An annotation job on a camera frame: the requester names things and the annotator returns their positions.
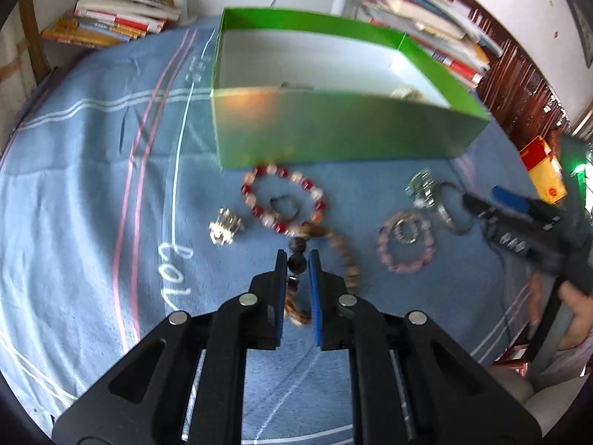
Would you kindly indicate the silver bangle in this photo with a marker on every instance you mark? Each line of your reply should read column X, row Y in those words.
column 442, row 215

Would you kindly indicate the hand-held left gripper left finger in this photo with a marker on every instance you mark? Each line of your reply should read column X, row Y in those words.
column 280, row 287

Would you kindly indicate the brown wooden headboard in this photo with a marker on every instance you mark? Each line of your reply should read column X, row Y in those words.
column 514, row 83

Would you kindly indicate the book stack with orange spines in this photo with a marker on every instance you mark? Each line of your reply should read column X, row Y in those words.
column 106, row 23

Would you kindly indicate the dark framed picture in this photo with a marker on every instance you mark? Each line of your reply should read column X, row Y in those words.
column 579, row 9

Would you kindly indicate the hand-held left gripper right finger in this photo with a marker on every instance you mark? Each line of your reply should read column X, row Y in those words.
column 315, row 296

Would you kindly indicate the green cardboard box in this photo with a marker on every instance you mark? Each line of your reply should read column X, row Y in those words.
column 324, row 125

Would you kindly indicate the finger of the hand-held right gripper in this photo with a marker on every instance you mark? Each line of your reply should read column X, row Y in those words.
column 509, row 198
column 479, row 207

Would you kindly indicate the person's right hand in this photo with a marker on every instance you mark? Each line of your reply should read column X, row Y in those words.
column 577, row 315

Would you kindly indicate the book pile with green cover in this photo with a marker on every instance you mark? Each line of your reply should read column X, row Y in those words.
column 417, row 14

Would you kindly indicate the silver filigree ornament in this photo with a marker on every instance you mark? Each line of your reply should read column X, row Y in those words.
column 421, row 185
column 225, row 229

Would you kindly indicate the grey cloth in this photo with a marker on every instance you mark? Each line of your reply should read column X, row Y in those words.
column 514, row 380

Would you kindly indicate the brown wooden door frame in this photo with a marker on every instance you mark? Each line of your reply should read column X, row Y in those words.
column 32, row 32

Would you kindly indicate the beige curtain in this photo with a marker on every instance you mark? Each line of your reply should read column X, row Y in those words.
column 9, row 79

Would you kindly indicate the red and yellow box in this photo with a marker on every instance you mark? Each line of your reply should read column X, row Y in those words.
column 539, row 162

